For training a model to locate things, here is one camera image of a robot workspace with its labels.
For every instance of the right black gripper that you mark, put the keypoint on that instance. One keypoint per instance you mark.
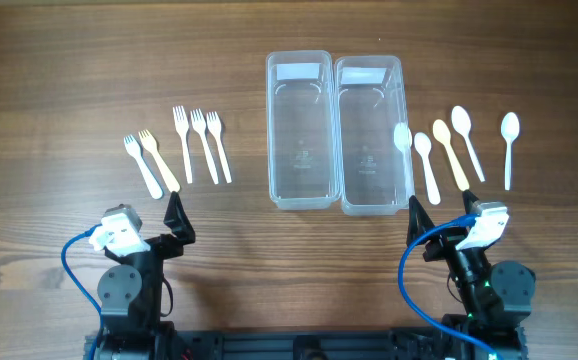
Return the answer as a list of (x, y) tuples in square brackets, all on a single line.
[(445, 246)]

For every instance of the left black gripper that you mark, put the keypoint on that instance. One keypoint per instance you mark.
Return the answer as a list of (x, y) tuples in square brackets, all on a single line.
[(161, 242)]

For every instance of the short white spoon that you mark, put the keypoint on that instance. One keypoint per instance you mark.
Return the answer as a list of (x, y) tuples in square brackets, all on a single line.
[(423, 146)]

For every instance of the yellow plastic fork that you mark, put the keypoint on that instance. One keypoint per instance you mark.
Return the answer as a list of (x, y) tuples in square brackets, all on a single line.
[(151, 145)]

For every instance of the yellow plastic spoon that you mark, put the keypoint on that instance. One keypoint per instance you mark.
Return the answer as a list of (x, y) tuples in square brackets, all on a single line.
[(442, 134)]

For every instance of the short white fork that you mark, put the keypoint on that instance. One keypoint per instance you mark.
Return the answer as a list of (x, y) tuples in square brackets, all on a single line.
[(134, 149)]

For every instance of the long white spoon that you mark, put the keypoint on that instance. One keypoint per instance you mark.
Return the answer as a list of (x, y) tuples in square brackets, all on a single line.
[(461, 122)]

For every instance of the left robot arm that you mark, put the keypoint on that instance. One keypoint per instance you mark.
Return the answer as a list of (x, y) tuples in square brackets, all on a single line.
[(132, 319)]

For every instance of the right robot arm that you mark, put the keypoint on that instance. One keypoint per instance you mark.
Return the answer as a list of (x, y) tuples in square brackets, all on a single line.
[(496, 297)]

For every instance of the right clear plastic container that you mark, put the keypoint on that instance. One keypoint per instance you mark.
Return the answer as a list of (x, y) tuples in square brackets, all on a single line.
[(371, 102)]

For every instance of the clear plastic container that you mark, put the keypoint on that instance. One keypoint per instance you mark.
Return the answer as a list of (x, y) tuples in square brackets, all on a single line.
[(301, 130), (371, 102)]

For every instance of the left clear plastic container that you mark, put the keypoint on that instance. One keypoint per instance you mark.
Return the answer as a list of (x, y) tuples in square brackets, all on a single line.
[(301, 130)]

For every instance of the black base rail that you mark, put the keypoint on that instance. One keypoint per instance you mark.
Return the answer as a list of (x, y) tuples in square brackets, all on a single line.
[(309, 345)]

